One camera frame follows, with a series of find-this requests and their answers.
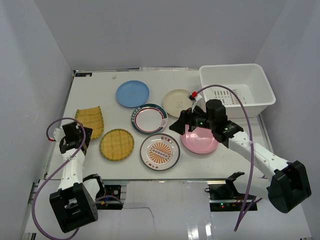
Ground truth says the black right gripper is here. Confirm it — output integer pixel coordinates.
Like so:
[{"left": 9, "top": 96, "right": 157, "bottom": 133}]
[{"left": 169, "top": 103, "right": 216, "bottom": 136}]

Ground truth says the green rimmed white plate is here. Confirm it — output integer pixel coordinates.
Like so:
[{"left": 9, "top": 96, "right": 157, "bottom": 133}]
[{"left": 130, "top": 103, "right": 168, "bottom": 135}]

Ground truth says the blue round plate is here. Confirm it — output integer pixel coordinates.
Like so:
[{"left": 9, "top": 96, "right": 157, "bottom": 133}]
[{"left": 115, "top": 80, "right": 150, "bottom": 108}]

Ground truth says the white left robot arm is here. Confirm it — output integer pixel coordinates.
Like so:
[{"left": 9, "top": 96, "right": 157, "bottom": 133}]
[{"left": 49, "top": 121, "right": 106, "bottom": 233}]

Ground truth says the white plastic bin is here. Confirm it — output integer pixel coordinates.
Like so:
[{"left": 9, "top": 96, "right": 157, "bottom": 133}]
[{"left": 199, "top": 63, "right": 276, "bottom": 119}]

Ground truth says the cream round plate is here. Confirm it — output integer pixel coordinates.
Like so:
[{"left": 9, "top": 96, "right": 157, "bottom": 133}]
[{"left": 162, "top": 89, "right": 193, "bottom": 118}]

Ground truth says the pink round plate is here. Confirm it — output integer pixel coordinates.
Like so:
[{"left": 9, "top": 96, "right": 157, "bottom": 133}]
[{"left": 180, "top": 124, "right": 219, "bottom": 154}]

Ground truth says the orange sunburst white plate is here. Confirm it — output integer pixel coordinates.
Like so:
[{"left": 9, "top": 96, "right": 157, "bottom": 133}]
[{"left": 139, "top": 133, "right": 181, "bottom": 172}]

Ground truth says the round woven bamboo tray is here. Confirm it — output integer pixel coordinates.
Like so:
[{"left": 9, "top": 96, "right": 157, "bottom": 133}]
[{"left": 99, "top": 128, "right": 135, "bottom": 162}]

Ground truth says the black label sticker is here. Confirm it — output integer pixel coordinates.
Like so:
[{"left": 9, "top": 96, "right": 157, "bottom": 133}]
[{"left": 74, "top": 72, "right": 92, "bottom": 77}]

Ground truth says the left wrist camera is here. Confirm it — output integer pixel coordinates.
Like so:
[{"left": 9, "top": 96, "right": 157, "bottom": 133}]
[{"left": 48, "top": 128, "right": 64, "bottom": 143}]

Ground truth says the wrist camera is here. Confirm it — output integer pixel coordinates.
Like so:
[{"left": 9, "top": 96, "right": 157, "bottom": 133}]
[
  {"left": 187, "top": 91, "right": 202, "bottom": 103},
  {"left": 48, "top": 128, "right": 64, "bottom": 143}
]

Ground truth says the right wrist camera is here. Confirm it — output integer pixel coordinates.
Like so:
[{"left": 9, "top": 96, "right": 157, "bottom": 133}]
[{"left": 187, "top": 91, "right": 202, "bottom": 103}]

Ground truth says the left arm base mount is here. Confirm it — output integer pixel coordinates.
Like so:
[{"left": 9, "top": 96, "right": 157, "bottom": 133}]
[{"left": 95, "top": 184, "right": 126, "bottom": 210}]

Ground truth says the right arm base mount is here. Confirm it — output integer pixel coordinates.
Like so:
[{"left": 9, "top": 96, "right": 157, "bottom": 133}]
[{"left": 204, "top": 179, "right": 258, "bottom": 213}]

